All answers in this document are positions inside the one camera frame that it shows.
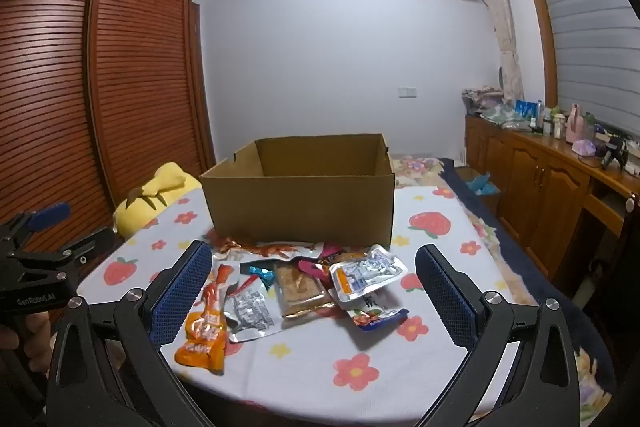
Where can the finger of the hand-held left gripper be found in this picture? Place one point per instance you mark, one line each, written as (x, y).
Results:
(85, 244)
(47, 212)

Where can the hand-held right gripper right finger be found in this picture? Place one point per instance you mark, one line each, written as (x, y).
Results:
(445, 297)

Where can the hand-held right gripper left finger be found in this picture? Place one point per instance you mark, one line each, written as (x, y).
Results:
(180, 292)

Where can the orange snack packet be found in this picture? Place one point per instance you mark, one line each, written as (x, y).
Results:
(202, 337)

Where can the blue white snack packet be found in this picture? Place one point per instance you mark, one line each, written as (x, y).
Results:
(375, 317)

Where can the silver snack packet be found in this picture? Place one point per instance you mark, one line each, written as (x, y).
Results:
(252, 312)

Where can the white orange-label snack packet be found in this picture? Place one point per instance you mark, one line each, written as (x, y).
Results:
(367, 274)

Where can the blue candy wrapper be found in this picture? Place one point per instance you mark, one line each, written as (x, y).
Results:
(260, 272)

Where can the shrimp print snack packet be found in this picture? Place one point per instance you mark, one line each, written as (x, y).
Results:
(270, 251)

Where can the brown biscuit packet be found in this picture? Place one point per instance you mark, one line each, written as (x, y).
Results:
(300, 289)

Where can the pink black snack packet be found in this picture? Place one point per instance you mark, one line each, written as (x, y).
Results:
(315, 269)

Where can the brown cardboard box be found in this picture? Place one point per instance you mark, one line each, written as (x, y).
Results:
(300, 207)

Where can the person's left hand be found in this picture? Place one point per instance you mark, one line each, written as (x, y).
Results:
(25, 332)

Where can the navy blue bed sheet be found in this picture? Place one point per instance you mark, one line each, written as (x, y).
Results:
(505, 252)

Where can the yellow plush toy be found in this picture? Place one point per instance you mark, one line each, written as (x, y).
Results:
(150, 197)

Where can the teal cloth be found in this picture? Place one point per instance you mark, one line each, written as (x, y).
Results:
(484, 184)

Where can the small cardboard floor box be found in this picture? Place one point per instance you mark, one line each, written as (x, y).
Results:
(467, 174)

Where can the floral bed quilt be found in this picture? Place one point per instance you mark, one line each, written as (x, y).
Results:
(420, 169)

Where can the wooden sideboard cabinet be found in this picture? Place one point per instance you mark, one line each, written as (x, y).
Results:
(530, 177)

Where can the waste bin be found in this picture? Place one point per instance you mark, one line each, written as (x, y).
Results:
(592, 282)

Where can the brown louvered wooden wardrobe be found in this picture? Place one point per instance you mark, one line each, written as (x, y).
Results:
(125, 57)

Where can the green patterned cloth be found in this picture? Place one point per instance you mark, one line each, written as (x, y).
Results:
(507, 117)

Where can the stack of folded fabrics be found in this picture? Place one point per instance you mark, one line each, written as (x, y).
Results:
(482, 99)

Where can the cluster of toiletry bottles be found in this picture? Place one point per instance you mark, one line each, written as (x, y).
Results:
(550, 122)

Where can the lilac pouch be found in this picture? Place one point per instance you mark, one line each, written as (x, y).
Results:
(584, 147)

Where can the blue printed box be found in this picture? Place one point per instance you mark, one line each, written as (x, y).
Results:
(526, 108)

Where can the black hair dryer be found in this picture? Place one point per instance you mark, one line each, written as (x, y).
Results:
(612, 154)

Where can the green bottle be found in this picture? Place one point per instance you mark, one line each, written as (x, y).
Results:
(590, 124)

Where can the beige patterned curtain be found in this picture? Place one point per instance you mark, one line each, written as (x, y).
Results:
(502, 22)

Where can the white wall switch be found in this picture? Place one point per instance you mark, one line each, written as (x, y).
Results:
(407, 93)

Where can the wooden window frame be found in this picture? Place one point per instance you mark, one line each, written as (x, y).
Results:
(540, 7)

